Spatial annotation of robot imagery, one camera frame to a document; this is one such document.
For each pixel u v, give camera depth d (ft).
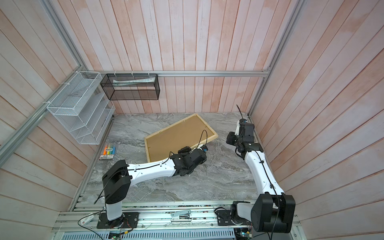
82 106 2.40
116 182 1.49
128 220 2.39
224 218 2.39
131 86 3.45
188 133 3.45
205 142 2.88
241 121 2.39
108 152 3.22
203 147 2.41
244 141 2.01
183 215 2.44
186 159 2.09
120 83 2.91
